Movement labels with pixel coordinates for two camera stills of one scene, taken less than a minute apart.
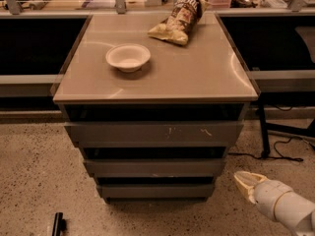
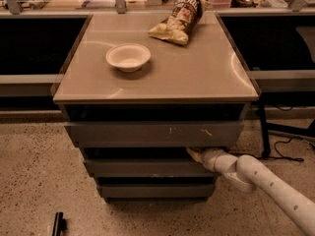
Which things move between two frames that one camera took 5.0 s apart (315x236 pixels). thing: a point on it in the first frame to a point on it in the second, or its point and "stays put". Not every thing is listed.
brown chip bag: x=185 y=14 stays put
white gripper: x=271 y=195 to x=209 y=157
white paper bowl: x=128 y=57 stays put
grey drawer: x=156 y=167 stays put
